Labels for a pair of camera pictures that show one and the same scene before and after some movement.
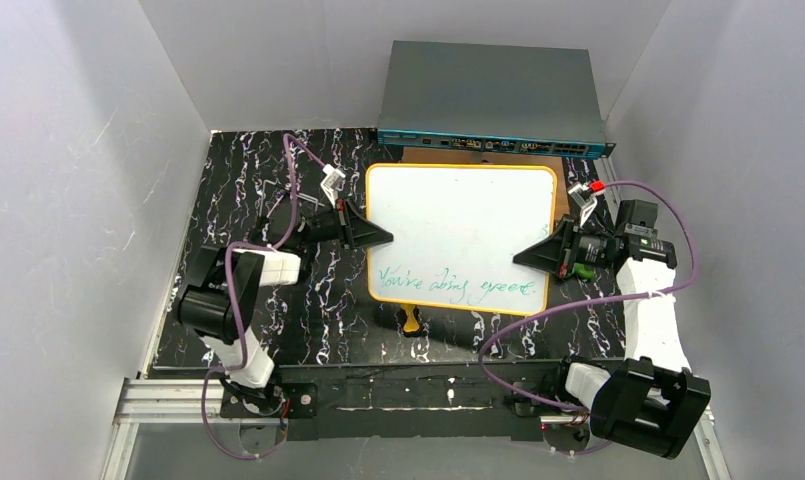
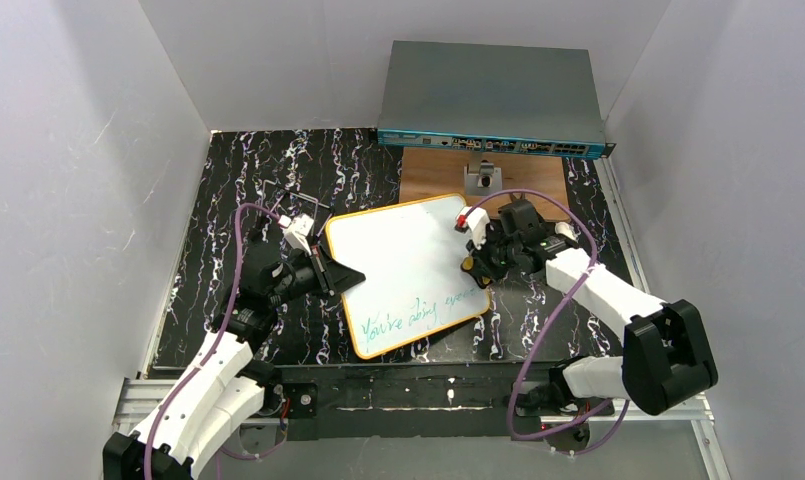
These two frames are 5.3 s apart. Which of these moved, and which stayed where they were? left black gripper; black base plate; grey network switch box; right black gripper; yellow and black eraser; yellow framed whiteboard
Moved: yellow and black eraser; left black gripper; yellow framed whiteboard; right black gripper
Stayed: grey network switch box; black base plate
